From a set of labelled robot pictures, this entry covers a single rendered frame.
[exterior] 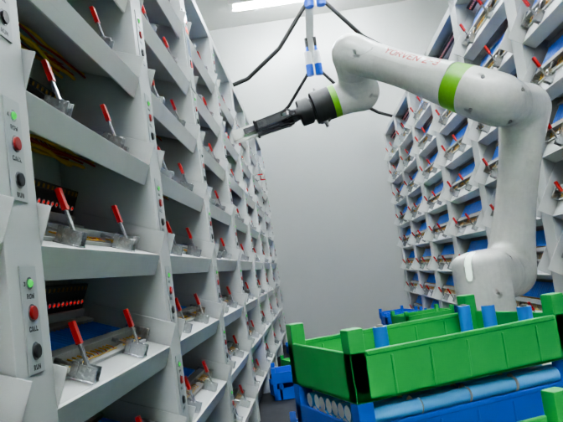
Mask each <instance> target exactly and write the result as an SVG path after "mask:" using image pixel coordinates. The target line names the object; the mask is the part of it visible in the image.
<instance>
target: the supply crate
mask: <svg viewBox="0 0 563 422"><path fill-rule="evenodd" d="M540 300H541V305H542V311H543V312H537V311H532V313H533V318H531V319H527V320H523V321H519V320H518V315H517V312H516V311H496V317H497V322H498V325H496V326H491V327H484V325H483V316H482V311H477V307H476V301H475V296H474V294H466V295H460V296H457V304H458V305H459V306H460V305H461V304H467V305H469V306H470V310H471V315H472V320H473V330H470V331H465V332H461V328H460V322H459V317H458V312H456V313H451V314H446V315H441V316H433V317H428V318H423V319H418V320H413V321H408V322H400V323H395V324H390V325H386V326H387V331H388V336H389V342H390V345H389V346H386V347H378V348H375V344H374V334H373V327H371V328H366V329H362V328H359V327H352V328H347V329H342V330H340V333H338V334H333V335H328V336H324V337H315V338H310V339H305V334H304V328H303V323H301V322H296V323H291V324H286V330H287V342H288V350H289V357H290V363H291V370H292V382H293V383H295V384H298V385H301V386H303V387H306V388H309V389H312V390H315V391H318V392H320V393H323V394H327V395H330V396H333V397H335V398H338V399H341V400H344V401H347V402H350V403H352V404H357V405H359V404H366V403H370V402H374V401H378V400H382V399H388V398H393V397H396V396H401V395H404V394H411V393H415V392H419V391H423V390H427V389H433V388H437V387H441V386H445V385H449V384H453V383H460V382H464V381H468V380H472V379H475V378H482V377H487V376H490V375H494V374H498V373H505V372H509V371H513V370H517V369H521V368H527V367H532V366H535V365H540V364H543V363H550V362H554V361H558V360H562V359H563V294H562V293H561V292H555V293H547V294H542V295H540Z"/></svg>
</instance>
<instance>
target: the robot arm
mask: <svg viewBox="0 0 563 422"><path fill-rule="evenodd" d="M332 60H333V64H334V67H335V69H336V72H337V75H338V82H337V83H335V84H332V85H329V86H326V87H323V88H322V89H319V90H316V89H315V88H313V92H310V93H308V98H309V99H308V98H306V97H305V98H302V99H300V100H297V101H296V102H295V105H296V109H292V110H290V109H288V108H286V109H284V110H282V111H279V112H277V113H275V114H272V115H270V116H267V117H264V118H261V119H260V120H257V121H253V124H250V125H248V126H244V127H241V128H239V129H237V130H234V131H231V132H230V133H231V135H232V138H233V141H234V142H235V144H238V143H241V142H244V141H247V140H250V139H252V138H254V137H257V136H258V137H259V138H261V136H264V135H267V134H270V133H272V132H275V131H280V130H282V129H285V128H288V127H292V125H295V123H296V122H298V121H301V122H302V124H303V125H304V126H307V125H310V124H313V123H314V122H315V120H317V122H318V124H324V123H325V125H326V127H329V124H328V122H329V121H331V120H332V119H335V118H338V117H340V116H344V115H347V114H350V113H355V112H360V111H367V110H368V109H370V108H372V107H373V106H374V105H375V103H376V102H377V100H378V99H379V96H380V87H379V84H378V81H380V82H383V83H386V84H389V85H393V86H395V87H398V88H400V89H402V90H406V91H408V92H410V93H412V94H414V95H418V96H420V97H421V98H423V99H425V100H428V101H430V102H431V103H433V104H435V105H438V106H440V107H442V108H444V109H447V110H449V111H452V112H454V113H456V114H458V115H460V116H464V117H467V118H468V119H471V120H473V121H477V122H479V123H482V124H484V125H487V126H494V127H498V178H497V188H496V197H495V205H494V211H493V222H492V226H491V231H490V235H489V241H488V248H487V249H485V250H475V251H471V252H467V253H465V254H462V255H459V256H458V257H456V258H455V259H454V260H453V262H452V277H453V283H454V289H455V294H456V299H457V296H460V295H466V294H474V296H475V301H476V307H477V311H481V306H483V305H490V304H494V306H495V311H517V310H516V307H517V305H516V300H515V297H518V296H522V295H523V294H525V293H527V292H528V291H529V290H530V289H531V288H532V287H533V286H534V284H535V282H536V279H537V259H536V209H537V197H538V187H539V179H540V166H541V160H542V155H543V150H544V144H545V137H546V132H547V129H548V125H549V121H550V114H551V110H552V104H551V99H550V96H549V95H548V93H547V92H546V91H545V90H544V89H543V88H542V87H540V86H538V85H536V84H532V83H526V82H523V81H521V80H519V79H517V78H516V77H515V76H513V75H510V74H507V73H504V72H501V71H497V70H494V69H488V68H484V67H481V66H477V65H473V64H465V63H461V62H457V61H453V60H447V59H438V58H433V57H429V56H425V55H421V54H415V53H412V52H408V51H405V50H402V49H397V48H394V47H391V46H389V45H385V44H381V43H378V42H376V41H374V40H372V39H369V38H367V37H365V36H363V35H361V34H359V33H346V34H344V35H342V36H341V37H339V38H338V39H337V40H336V41H335V43H334V45H333V48H332ZM377 80H378V81H377Z"/></svg>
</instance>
